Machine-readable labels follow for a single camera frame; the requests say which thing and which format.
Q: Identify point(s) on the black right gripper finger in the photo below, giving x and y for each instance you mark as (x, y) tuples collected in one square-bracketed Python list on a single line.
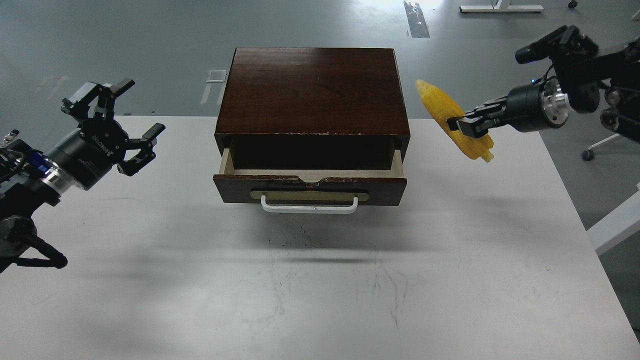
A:
[(476, 124), (492, 109)]

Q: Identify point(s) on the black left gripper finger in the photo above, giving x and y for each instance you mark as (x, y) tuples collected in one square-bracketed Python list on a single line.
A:
[(145, 145), (95, 102)]

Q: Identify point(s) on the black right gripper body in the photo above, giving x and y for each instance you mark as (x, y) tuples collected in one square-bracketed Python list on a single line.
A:
[(524, 109)]

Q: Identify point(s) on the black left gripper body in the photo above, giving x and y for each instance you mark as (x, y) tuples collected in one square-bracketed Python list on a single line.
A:
[(89, 152)]

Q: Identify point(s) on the yellow toy corn cob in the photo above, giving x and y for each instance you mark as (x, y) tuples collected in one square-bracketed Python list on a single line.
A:
[(443, 108)]

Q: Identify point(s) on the dark wooden top drawer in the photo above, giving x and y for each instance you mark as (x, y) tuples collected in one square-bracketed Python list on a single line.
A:
[(338, 188)]

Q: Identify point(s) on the white drawer handle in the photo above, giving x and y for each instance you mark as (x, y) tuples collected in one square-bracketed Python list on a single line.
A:
[(309, 209)]

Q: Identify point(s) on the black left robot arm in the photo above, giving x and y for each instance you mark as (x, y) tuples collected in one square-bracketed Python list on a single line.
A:
[(31, 178)]

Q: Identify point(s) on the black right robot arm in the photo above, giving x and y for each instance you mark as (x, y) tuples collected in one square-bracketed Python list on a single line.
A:
[(581, 71)]

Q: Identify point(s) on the dark wooden drawer cabinet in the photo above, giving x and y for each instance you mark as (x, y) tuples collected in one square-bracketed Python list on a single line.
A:
[(315, 108)]

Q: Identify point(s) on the white rolling chair base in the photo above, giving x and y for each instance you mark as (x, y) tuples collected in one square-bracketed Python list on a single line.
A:
[(589, 153)]

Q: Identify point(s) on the white desk leg base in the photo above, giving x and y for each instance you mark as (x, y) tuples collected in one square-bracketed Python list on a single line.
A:
[(500, 6)]

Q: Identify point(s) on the grey floor tape strip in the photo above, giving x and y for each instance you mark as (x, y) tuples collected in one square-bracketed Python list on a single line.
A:
[(416, 21)]

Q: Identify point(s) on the white side table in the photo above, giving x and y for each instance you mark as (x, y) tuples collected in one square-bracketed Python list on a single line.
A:
[(617, 226)]

